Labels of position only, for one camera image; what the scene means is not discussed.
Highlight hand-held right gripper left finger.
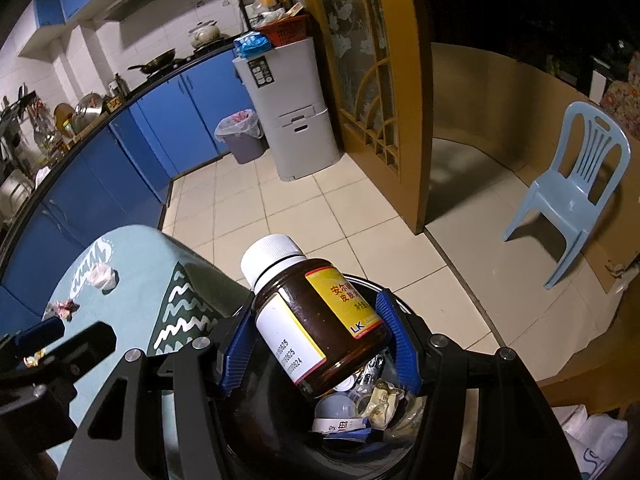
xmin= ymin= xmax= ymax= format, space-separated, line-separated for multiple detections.
xmin=57 ymin=300 xmax=261 ymax=480

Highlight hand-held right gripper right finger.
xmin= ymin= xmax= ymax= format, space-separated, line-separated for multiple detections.
xmin=375 ymin=287 xmax=583 ymax=480

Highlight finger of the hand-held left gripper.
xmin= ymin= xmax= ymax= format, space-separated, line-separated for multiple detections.
xmin=42 ymin=321 xmax=117 ymax=378
xmin=0 ymin=316 xmax=66 ymax=358

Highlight black trash bin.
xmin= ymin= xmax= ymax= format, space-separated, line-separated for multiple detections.
xmin=207 ymin=272 xmax=466 ymax=480

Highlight brown medicine bottle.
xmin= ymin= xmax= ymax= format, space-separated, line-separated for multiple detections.
xmin=240 ymin=234 xmax=393 ymax=401

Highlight pink crumpled wrapper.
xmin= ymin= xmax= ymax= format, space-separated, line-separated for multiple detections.
xmin=50 ymin=299 xmax=81 ymax=320

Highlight silver foil wrapper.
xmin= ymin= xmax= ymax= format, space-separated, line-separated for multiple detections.
xmin=357 ymin=352 xmax=388 ymax=386

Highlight crumpled white tissue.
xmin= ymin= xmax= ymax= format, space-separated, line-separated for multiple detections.
xmin=87 ymin=262 xmax=119 ymax=292

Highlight light blue patterned tablecloth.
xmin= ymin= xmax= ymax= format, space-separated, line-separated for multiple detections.
xmin=0 ymin=225 xmax=251 ymax=480

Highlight metal dish rack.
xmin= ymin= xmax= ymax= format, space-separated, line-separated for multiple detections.
xmin=0 ymin=87 xmax=40 ymax=166

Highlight white plastic bag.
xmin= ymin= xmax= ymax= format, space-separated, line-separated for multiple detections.
xmin=560 ymin=405 xmax=631 ymax=480

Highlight grey bin with bag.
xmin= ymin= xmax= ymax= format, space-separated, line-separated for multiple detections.
xmin=215 ymin=108 xmax=268 ymax=165

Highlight blue kitchen cabinets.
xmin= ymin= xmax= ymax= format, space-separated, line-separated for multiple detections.
xmin=0 ymin=47 xmax=256 ymax=321

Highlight brown cardboard sheet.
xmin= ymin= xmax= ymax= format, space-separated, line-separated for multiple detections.
xmin=537 ymin=230 xmax=640 ymax=391

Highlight steel mixing bowl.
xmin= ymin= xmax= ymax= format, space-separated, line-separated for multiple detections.
xmin=70 ymin=92 xmax=108 ymax=131

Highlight light blue plastic chair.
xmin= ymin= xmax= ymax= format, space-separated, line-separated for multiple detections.
xmin=502 ymin=101 xmax=632 ymax=289

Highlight grey tall storage cabinet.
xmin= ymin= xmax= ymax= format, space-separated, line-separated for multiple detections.
xmin=232 ymin=37 xmax=343 ymax=182

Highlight yellow wooden glass door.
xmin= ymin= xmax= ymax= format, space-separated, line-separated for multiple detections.
xmin=292 ymin=0 xmax=433 ymax=235

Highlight black wok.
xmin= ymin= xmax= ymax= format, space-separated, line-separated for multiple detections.
xmin=127 ymin=48 xmax=177 ymax=75

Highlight blue plastic packet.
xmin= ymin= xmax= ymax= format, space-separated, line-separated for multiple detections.
xmin=234 ymin=31 xmax=273 ymax=58

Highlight white cooking pot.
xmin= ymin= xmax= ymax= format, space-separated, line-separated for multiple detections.
xmin=188 ymin=20 xmax=221 ymax=48

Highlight floral cloth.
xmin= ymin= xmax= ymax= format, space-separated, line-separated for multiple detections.
xmin=599 ymin=52 xmax=640 ymax=137

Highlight red plastic basket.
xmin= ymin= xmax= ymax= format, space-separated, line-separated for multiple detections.
xmin=255 ymin=14 xmax=310 ymax=46

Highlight black wire shelf rack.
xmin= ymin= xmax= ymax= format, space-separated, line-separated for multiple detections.
xmin=236 ymin=0 xmax=296 ymax=33

